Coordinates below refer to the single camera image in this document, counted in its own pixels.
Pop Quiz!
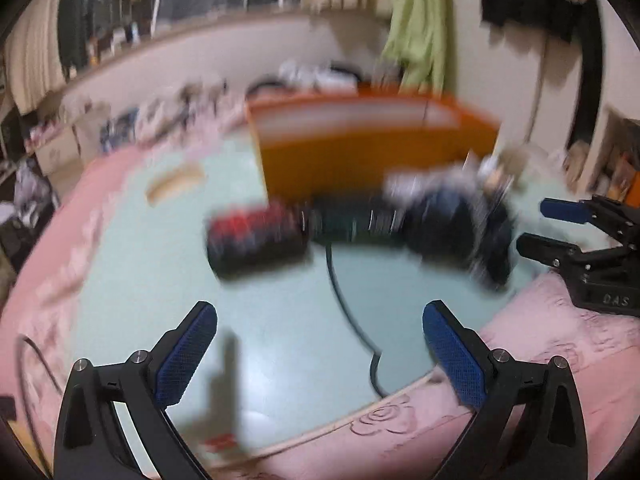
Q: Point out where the dark blue cloth bundle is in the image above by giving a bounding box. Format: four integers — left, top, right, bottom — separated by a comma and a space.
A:
383, 165, 514, 290

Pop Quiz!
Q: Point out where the black red pouch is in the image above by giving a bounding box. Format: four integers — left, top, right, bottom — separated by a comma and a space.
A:
206, 202, 308, 280

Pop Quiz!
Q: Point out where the green hanging cloth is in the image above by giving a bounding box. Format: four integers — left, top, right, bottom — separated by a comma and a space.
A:
382, 0, 448, 94

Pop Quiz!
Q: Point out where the orange cardboard box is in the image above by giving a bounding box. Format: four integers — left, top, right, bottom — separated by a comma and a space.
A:
246, 89, 499, 204

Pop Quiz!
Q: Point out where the black cable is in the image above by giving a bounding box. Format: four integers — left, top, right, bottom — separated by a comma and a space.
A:
324, 242, 388, 399

